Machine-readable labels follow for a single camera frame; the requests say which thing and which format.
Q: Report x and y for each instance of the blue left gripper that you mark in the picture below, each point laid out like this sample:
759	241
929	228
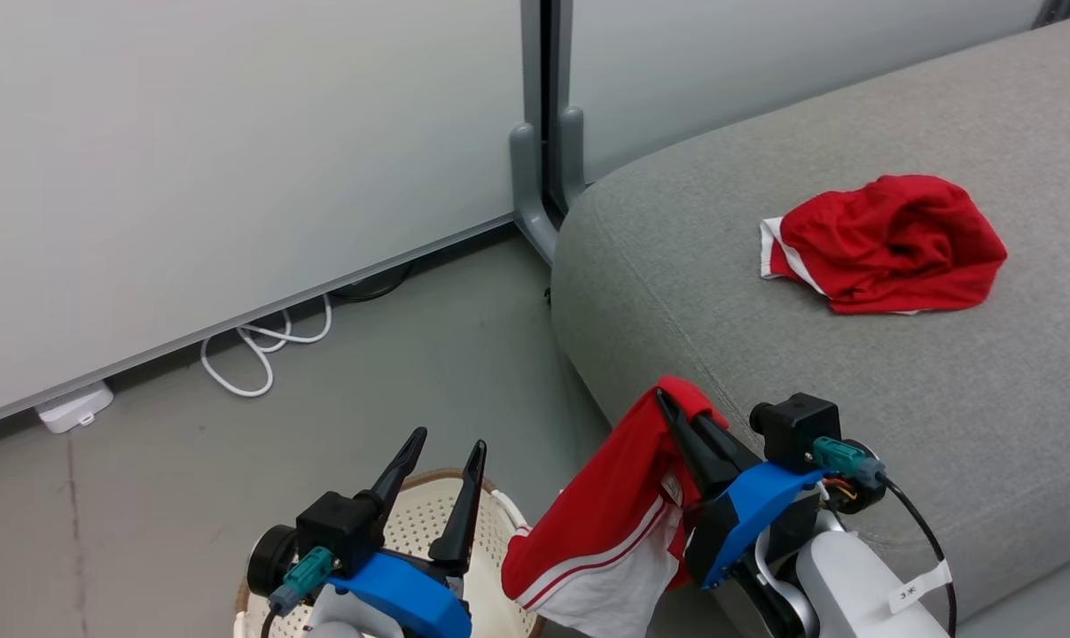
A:
410	594

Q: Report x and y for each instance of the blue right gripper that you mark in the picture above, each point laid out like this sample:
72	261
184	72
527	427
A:
738	514

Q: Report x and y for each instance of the red white striped garment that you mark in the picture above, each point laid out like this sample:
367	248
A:
605	523

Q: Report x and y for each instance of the red garment with white band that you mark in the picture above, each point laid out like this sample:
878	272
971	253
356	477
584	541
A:
898	248

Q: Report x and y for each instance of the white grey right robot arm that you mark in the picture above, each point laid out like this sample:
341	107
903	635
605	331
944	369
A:
845	585

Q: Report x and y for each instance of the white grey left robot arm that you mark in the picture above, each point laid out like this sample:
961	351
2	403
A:
339	620

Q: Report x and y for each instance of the white perforated laundry basket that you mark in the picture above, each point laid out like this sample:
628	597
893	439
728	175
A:
419	523

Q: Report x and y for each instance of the grey fabric sofa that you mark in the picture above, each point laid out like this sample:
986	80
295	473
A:
809	354

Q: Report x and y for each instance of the grey partition foot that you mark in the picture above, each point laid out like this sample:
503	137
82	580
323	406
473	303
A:
530	195
572	159

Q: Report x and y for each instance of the white power adapter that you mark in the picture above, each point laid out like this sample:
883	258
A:
74	408

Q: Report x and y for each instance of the white partition panel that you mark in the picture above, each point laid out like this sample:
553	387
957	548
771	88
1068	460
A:
233	159
765	62

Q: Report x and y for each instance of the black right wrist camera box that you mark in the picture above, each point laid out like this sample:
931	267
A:
796	430

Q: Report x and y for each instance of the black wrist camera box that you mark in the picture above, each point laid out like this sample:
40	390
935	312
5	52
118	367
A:
796	430
335	532

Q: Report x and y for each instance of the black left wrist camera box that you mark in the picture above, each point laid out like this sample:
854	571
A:
335	532

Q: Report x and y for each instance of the green right camera connector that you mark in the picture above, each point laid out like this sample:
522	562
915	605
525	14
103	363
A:
845	459

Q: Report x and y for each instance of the green camera connector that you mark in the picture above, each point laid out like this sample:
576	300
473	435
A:
304	576
845	459

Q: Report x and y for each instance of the green left camera connector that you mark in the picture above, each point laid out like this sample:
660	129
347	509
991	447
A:
304	576

